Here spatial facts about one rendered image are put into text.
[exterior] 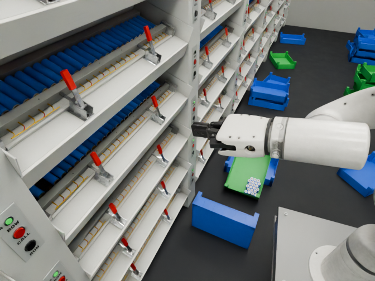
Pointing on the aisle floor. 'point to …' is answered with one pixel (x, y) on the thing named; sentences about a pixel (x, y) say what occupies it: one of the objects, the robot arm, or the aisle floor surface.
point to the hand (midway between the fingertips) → (201, 129)
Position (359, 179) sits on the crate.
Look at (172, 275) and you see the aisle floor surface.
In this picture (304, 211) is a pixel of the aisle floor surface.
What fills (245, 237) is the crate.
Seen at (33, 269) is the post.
